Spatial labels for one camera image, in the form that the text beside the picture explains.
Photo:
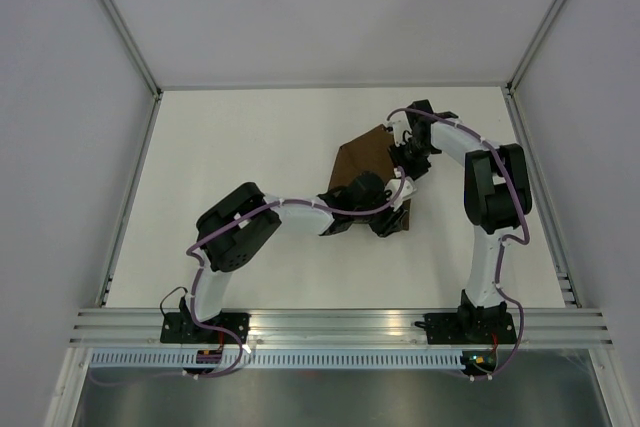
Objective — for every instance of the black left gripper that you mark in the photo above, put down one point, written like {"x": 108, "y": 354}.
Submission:
{"x": 390, "y": 223}

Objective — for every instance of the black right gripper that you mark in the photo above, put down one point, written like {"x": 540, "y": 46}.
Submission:
{"x": 413, "y": 171}

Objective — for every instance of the brown cloth napkin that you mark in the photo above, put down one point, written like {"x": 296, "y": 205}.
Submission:
{"x": 366, "y": 153}

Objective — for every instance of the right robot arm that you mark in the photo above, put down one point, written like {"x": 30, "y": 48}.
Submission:
{"x": 496, "y": 198}

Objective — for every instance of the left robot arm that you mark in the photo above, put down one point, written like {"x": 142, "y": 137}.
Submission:
{"x": 231, "y": 233}

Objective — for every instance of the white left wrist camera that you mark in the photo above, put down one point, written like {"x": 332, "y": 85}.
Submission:
{"x": 399, "y": 188}

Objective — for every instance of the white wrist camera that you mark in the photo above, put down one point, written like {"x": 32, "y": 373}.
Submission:
{"x": 399, "y": 188}
{"x": 398, "y": 126}

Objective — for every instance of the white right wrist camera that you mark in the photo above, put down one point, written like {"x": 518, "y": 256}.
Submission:
{"x": 398, "y": 126}

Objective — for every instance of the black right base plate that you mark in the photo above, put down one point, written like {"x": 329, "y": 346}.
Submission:
{"x": 451, "y": 329}

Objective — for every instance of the white slotted cable duct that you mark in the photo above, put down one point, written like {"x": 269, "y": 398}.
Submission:
{"x": 282, "y": 359}

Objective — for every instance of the aluminium front mounting rail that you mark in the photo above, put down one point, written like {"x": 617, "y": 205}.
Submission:
{"x": 544, "y": 328}

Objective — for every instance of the aluminium frame rail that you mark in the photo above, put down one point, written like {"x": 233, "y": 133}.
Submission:
{"x": 540, "y": 35}

